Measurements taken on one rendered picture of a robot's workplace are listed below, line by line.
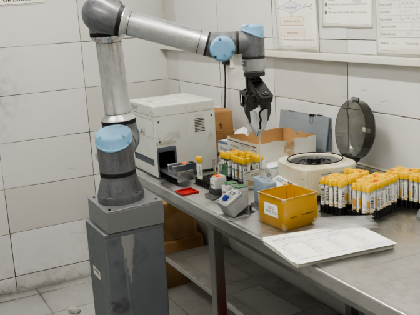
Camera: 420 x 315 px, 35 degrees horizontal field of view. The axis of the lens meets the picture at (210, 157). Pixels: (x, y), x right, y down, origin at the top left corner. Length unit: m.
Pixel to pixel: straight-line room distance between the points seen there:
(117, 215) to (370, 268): 0.80
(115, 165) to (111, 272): 0.34
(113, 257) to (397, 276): 0.89
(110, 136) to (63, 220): 1.98
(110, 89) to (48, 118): 1.71
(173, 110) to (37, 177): 1.43
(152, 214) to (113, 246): 0.16
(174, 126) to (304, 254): 1.09
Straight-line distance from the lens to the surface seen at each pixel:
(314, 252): 1.82
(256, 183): 2.25
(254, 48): 2.18
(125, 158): 2.12
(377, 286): 1.66
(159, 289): 2.24
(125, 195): 2.13
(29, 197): 3.96
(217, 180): 2.38
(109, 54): 2.20
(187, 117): 2.73
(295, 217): 2.04
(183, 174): 2.57
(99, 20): 2.07
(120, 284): 2.18
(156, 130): 2.69
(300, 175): 2.30
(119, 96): 2.22
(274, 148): 2.61
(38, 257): 4.07
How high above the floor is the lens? 1.54
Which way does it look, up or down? 13 degrees down
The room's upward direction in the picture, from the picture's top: 3 degrees counter-clockwise
